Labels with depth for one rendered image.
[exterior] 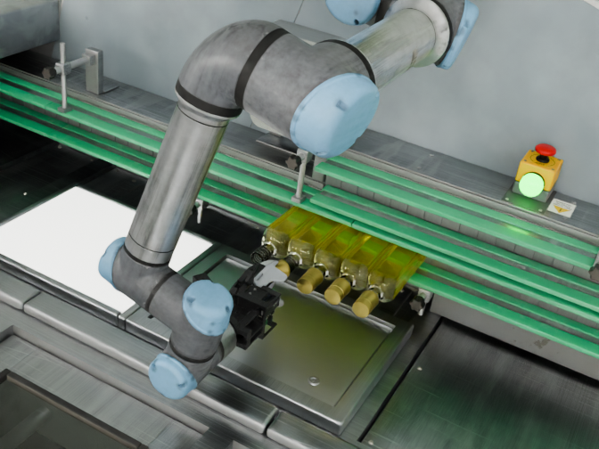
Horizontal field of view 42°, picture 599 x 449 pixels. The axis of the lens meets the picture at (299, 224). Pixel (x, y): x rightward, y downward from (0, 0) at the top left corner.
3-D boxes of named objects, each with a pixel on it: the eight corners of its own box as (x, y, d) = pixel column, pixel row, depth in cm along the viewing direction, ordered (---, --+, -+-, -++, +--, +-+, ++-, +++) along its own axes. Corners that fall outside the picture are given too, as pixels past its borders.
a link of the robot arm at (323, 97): (421, -40, 136) (250, 40, 94) (496, 2, 132) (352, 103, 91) (394, 22, 143) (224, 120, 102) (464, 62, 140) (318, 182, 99)
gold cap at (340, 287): (344, 297, 149) (334, 308, 145) (331, 285, 149) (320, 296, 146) (354, 286, 147) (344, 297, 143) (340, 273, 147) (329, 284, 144)
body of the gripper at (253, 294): (278, 323, 142) (243, 360, 133) (238, 306, 145) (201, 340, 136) (283, 289, 138) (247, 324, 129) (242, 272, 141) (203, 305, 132)
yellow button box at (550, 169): (521, 178, 161) (511, 191, 156) (530, 145, 158) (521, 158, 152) (553, 189, 159) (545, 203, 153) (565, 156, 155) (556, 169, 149)
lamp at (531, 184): (518, 188, 155) (514, 194, 152) (524, 168, 152) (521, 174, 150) (541, 196, 153) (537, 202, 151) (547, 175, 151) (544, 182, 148)
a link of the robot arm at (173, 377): (192, 379, 117) (178, 413, 122) (232, 340, 126) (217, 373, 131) (151, 348, 119) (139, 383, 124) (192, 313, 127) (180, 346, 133)
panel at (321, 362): (75, 191, 194) (-37, 251, 168) (75, 181, 193) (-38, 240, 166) (412, 335, 162) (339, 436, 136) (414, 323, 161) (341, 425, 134)
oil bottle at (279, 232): (306, 213, 175) (256, 255, 159) (308, 191, 172) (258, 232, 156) (328, 221, 173) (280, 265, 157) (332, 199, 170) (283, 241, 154)
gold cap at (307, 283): (306, 280, 152) (294, 290, 148) (307, 265, 150) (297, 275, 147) (322, 286, 150) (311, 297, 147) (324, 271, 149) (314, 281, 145)
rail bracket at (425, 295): (424, 292, 169) (401, 323, 159) (431, 265, 166) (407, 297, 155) (442, 298, 168) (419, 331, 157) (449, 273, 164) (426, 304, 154)
